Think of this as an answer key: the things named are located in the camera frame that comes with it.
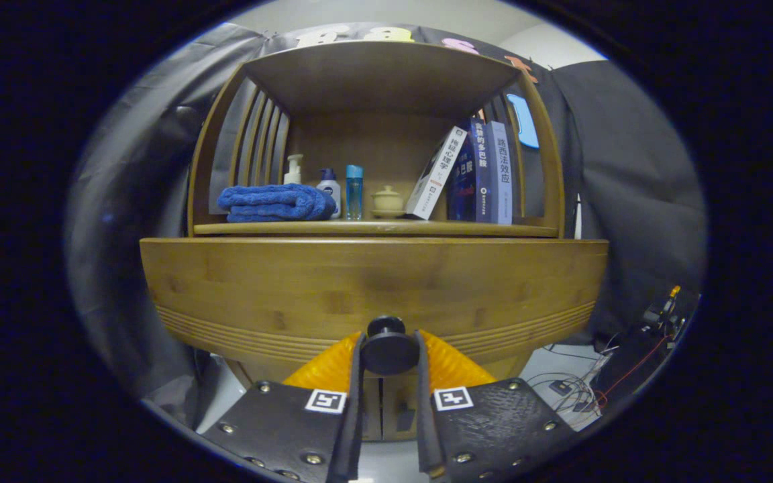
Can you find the beige lidded teacup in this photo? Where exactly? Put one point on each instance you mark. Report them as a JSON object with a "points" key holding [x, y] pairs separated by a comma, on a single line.
{"points": [[387, 201]]}

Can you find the black backdrop cloth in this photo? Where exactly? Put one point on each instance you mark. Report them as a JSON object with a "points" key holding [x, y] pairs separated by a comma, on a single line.
{"points": [[628, 168]]}

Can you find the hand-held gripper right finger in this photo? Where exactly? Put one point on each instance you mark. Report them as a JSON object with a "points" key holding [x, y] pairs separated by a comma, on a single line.
{"points": [[425, 429]]}

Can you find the wooden countertop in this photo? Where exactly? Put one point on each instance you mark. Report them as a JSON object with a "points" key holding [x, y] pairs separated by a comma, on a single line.
{"points": [[373, 228]]}

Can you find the black equipment with orange clip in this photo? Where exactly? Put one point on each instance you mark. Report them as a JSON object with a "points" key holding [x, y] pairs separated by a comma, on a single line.
{"points": [[628, 362]]}

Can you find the wooden cabinet door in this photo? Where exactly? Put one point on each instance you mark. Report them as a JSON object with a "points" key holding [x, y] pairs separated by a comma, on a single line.
{"points": [[372, 409], [390, 396]]}

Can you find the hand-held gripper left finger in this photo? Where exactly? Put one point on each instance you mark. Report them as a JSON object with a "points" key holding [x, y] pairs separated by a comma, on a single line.
{"points": [[355, 416]]}

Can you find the white book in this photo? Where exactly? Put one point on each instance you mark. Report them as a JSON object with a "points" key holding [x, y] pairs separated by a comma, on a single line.
{"points": [[433, 178]]}

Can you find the clear blue bottle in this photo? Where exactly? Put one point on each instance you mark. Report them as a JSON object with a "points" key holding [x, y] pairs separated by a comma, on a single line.
{"points": [[354, 194]]}

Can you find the folded blue towel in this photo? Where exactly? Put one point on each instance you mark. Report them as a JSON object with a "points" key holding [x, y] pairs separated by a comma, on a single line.
{"points": [[272, 201]]}

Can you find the wooden drawer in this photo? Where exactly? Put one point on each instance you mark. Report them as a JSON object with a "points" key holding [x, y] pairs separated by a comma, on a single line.
{"points": [[292, 288]]}

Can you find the white pump bottle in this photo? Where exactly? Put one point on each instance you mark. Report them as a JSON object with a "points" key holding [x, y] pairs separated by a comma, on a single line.
{"points": [[292, 174]]}

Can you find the light blue book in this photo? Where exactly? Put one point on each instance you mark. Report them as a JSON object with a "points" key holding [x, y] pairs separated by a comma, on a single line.
{"points": [[502, 174]]}

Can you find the dark blue book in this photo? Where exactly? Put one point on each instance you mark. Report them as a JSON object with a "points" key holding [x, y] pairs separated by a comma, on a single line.
{"points": [[467, 181]]}

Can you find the wooden cabinet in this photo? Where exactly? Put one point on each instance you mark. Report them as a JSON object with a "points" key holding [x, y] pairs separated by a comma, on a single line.
{"points": [[373, 80]]}

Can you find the black drawer knob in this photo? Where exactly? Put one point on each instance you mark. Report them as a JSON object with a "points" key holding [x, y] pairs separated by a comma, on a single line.
{"points": [[390, 352]]}

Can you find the white bottle with blue cap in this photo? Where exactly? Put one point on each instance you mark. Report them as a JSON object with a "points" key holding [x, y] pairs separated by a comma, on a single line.
{"points": [[330, 191]]}

